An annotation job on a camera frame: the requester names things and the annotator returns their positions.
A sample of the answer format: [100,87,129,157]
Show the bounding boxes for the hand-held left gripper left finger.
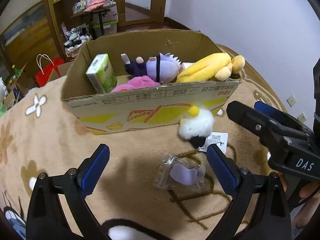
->
[26,144,110,240]

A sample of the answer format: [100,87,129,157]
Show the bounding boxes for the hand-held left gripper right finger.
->
[206,144,292,240]

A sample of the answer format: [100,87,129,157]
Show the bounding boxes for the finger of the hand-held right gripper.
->
[226,101,313,155]
[254,101,314,133]

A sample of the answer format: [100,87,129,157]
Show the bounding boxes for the white fluffy plush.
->
[177,106,228,153]

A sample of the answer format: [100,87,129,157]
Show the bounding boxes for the yellow plush toy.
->
[176,53,246,83]

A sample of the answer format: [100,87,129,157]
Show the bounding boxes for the pink bear plush keychain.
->
[110,76,161,93]

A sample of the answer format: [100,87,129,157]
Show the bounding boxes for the green tissue pack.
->
[85,53,118,94]

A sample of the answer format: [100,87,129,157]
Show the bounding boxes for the purple-haired plush doll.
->
[121,52,182,83]

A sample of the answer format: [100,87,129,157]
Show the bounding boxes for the person's right hand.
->
[291,181,320,230]

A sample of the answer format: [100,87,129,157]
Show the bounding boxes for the clear plastic bag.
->
[155,155,207,189]

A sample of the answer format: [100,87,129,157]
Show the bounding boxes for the red paper shopping bag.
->
[34,54,66,88]

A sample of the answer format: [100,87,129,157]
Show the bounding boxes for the cardboard box with bottles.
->
[7,64,38,94]

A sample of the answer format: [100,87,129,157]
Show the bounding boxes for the white round plush head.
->
[0,77,8,98]

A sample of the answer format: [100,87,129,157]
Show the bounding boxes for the lace-trimmed basket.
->
[64,26,93,58]

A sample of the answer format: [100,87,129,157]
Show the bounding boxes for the green-lidded storage bin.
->
[91,19,118,36]

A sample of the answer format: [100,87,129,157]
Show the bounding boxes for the small dark side table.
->
[71,1,118,40]

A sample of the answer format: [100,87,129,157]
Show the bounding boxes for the wooden wardrobe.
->
[0,0,66,80]

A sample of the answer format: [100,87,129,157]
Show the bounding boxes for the wooden door with glass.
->
[115,0,168,27]

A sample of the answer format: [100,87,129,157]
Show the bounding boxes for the wooden corner shelf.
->
[42,0,93,61]

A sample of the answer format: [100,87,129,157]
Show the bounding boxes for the pink packets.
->
[83,0,112,13]

